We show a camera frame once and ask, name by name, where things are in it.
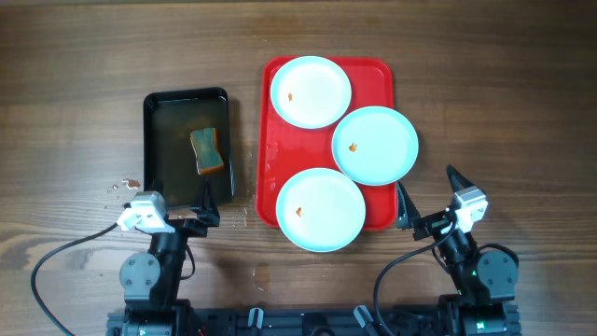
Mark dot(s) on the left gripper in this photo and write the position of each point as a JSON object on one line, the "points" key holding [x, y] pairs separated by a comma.
{"points": [[203, 216]]}

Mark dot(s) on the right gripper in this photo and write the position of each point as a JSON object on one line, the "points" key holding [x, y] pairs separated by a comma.
{"points": [[409, 216]]}

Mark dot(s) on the green and orange sponge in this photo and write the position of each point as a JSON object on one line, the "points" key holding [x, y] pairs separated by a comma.
{"points": [[205, 147]]}

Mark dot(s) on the white plate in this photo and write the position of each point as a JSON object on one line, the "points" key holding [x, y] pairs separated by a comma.
{"points": [[310, 92], [375, 145], [320, 210]]}

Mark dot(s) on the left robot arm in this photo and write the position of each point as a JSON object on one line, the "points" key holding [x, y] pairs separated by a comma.
{"points": [[151, 279]]}

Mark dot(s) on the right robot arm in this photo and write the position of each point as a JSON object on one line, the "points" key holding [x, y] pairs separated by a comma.
{"points": [[484, 276]]}

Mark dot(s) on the black rectangular tray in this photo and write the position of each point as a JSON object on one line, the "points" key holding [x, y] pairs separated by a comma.
{"points": [[169, 119]]}

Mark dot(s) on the red plastic tray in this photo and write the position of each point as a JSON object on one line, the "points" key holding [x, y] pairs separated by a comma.
{"points": [[285, 150]]}

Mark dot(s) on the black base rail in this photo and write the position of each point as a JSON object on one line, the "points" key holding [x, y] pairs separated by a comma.
{"points": [[308, 322]]}

